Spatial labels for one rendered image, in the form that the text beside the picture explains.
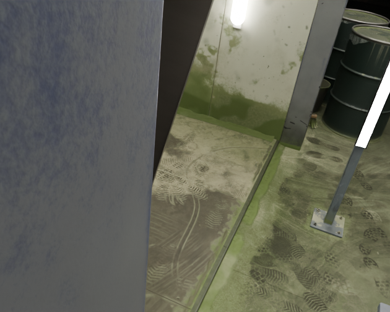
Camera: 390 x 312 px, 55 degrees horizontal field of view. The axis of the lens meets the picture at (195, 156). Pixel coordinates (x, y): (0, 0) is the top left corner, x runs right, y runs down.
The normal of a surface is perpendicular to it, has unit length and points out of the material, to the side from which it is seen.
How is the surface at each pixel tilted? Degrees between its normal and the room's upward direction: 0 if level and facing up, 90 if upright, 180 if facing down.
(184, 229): 0
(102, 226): 90
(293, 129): 90
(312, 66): 90
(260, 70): 90
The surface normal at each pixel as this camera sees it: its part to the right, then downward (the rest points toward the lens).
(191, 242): 0.11, -0.83
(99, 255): 0.91, 0.30
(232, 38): -0.39, 0.48
